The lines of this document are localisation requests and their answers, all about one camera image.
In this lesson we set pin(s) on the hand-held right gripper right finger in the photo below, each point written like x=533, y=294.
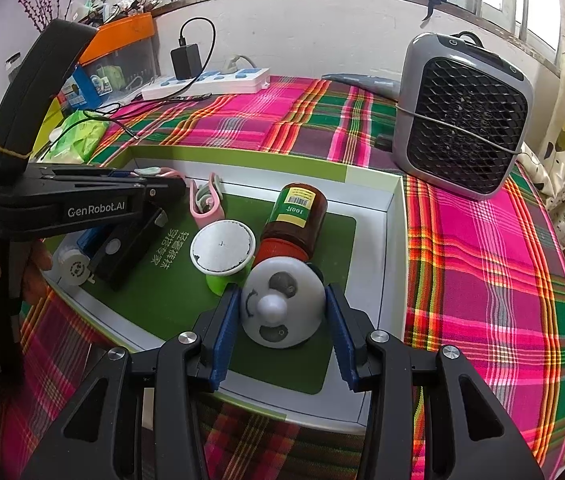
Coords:
x=342, y=342

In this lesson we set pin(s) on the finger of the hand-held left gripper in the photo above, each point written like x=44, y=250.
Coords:
x=120, y=175
x=165, y=194

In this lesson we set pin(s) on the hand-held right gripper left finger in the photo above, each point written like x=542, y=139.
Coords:
x=225, y=342

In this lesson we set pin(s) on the pink clip with teal disc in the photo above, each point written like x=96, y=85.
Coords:
x=152, y=172

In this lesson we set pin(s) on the pink plastic clip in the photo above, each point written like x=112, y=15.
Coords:
x=206, y=205

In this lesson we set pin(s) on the white panda egg toy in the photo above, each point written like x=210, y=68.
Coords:
x=282, y=310

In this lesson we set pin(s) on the black shaver with white head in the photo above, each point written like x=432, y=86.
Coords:
x=120, y=250

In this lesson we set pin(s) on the green can with grey lid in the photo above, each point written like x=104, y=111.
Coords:
x=222, y=250

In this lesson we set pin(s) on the green cardboard box tray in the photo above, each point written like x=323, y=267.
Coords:
x=162, y=280

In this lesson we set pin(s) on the person's left hand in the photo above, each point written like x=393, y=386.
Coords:
x=37, y=272

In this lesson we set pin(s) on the yellow-green cardboard box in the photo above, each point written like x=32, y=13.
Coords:
x=47, y=125

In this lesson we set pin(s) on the green plastic bag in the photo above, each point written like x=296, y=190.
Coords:
x=80, y=135

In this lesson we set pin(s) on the blue printed carton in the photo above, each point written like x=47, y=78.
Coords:
x=80, y=89

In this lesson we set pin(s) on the blue ribbed plastic case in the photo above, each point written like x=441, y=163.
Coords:
x=93, y=238

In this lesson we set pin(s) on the clear container with orange lid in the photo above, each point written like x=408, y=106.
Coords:
x=122, y=55

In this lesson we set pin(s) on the white power strip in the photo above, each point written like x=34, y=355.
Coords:
x=207, y=84

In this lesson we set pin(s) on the brown bottle with red cap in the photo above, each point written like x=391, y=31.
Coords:
x=295, y=220

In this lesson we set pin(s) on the black charger plug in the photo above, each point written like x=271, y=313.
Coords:
x=186, y=61

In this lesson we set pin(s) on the clutter of small tools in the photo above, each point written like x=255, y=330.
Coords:
x=112, y=7

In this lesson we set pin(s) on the plaid tablecloth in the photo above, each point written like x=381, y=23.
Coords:
x=487, y=285

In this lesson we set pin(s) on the grey plastic nozzle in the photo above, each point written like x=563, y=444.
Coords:
x=362, y=85

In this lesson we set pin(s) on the grey desktop fan heater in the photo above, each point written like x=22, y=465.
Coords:
x=462, y=120

